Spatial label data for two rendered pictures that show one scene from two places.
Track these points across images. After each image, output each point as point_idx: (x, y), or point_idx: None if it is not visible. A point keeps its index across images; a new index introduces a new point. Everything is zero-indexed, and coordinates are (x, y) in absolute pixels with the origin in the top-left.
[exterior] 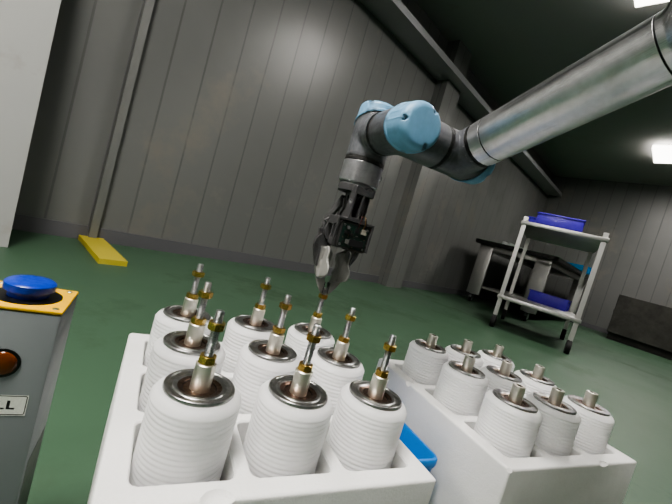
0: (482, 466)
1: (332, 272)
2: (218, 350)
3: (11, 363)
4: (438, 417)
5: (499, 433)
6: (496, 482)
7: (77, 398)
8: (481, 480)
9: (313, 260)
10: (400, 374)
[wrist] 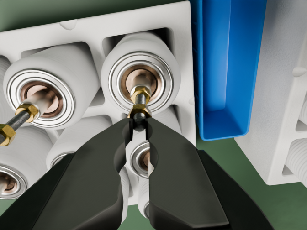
0: (263, 163)
1: (149, 148)
2: (27, 187)
3: None
4: (277, 124)
5: (295, 174)
6: (260, 171)
7: None
8: (258, 159)
9: (61, 161)
10: (306, 46)
